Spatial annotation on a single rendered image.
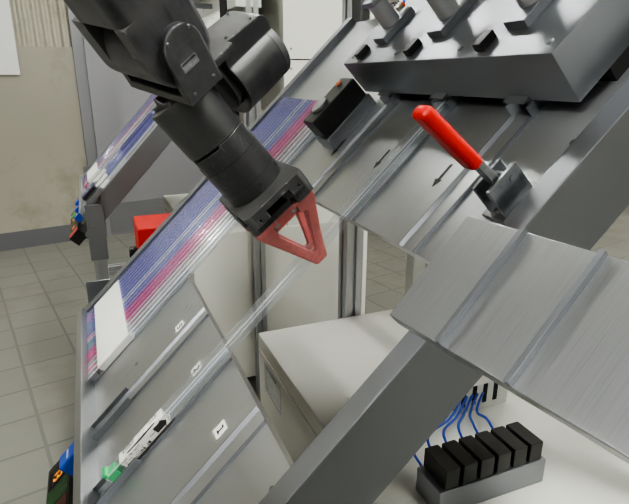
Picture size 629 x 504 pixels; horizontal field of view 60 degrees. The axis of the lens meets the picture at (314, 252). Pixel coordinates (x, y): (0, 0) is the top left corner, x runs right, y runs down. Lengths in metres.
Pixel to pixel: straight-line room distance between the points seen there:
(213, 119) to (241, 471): 0.28
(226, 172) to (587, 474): 0.61
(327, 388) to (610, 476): 0.42
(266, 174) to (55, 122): 3.66
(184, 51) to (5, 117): 3.67
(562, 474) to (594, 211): 0.48
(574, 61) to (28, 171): 3.86
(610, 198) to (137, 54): 0.34
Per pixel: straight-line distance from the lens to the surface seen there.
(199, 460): 0.50
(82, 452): 0.66
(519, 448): 0.75
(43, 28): 4.12
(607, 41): 0.47
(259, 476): 0.43
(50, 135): 4.11
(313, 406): 0.89
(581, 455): 0.87
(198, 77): 0.43
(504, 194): 0.41
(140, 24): 0.41
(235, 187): 0.48
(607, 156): 0.42
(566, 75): 0.44
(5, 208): 4.14
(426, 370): 0.38
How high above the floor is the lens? 1.11
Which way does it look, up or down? 18 degrees down
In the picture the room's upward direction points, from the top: straight up
